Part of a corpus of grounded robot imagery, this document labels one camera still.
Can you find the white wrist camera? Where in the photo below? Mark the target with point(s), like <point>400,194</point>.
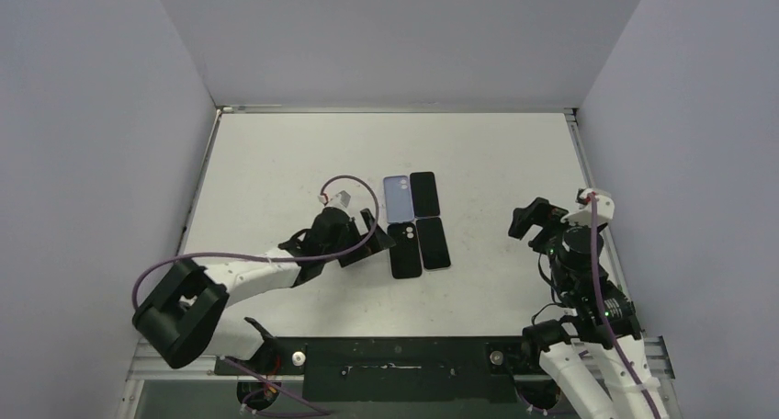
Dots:
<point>340,200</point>
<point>596,208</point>

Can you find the clear lilac phone case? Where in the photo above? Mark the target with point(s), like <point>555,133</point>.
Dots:
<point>398,199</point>

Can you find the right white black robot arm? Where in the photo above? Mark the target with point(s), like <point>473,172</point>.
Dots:
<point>596,352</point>

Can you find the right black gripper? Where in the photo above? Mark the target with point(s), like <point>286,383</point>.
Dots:
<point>541,220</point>

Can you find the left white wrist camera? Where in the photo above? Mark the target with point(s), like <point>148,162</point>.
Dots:
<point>340,200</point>

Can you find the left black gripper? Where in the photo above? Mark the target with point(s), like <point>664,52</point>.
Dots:
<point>377,243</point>

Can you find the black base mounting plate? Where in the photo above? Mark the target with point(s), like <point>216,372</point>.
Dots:
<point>498,369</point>

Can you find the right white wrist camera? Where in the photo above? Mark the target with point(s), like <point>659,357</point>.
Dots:
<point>596,208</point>

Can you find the aluminium table frame rail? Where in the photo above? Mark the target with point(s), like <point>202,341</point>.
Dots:
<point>150,277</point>

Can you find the black phone case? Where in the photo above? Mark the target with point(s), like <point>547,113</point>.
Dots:
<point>404,255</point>

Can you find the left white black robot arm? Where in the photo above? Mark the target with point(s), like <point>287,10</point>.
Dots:
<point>188,313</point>

